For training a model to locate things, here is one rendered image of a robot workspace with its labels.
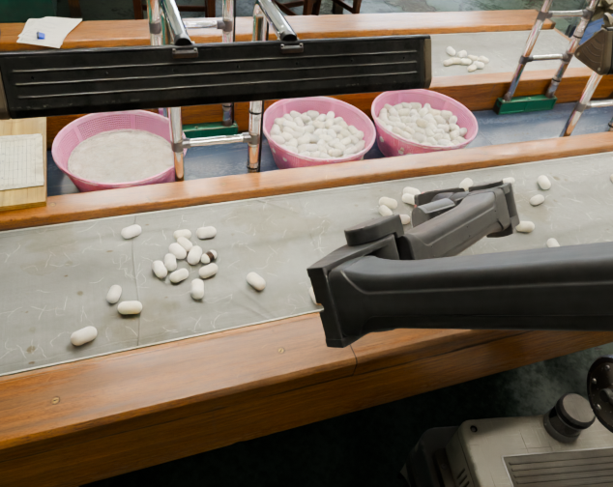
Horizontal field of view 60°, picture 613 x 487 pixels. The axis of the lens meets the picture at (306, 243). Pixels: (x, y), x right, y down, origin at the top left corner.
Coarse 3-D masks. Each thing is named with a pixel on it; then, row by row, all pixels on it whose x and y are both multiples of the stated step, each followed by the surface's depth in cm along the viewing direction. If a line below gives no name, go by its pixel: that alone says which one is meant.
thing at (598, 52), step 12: (600, 36) 94; (612, 36) 93; (576, 48) 100; (588, 48) 97; (600, 48) 95; (612, 48) 94; (588, 60) 98; (600, 60) 95; (612, 60) 95; (600, 72) 95; (612, 72) 96
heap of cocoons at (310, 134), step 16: (272, 128) 126; (288, 128) 126; (304, 128) 127; (320, 128) 129; (336, 128) 129; (352, 128) 129; (288, 144) 122; (304, 144) 122; (320, 144) 123; (336, 144) 123; (352, 144) 126
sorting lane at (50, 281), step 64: (320, 192) 111; (384, 192) 114; (576, 192) 121; (0, 256) 90; (64, 256) 92; (128, 256) 93; (256, 256) 96; (320, 256) 98; (0, 320) 81; (64, 320) 83; (128, 320) 84; (192, 320) 85; (256, 320) 87
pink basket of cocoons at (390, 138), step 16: (384, 96) 138; (400, 96) 141; (416, 96) 142; (432, 96) 141; (464, 112) 137; (384, 128) 126; (384, 144) 131; (400, 144) 126; (416, 144) 123; (464, 144) 125
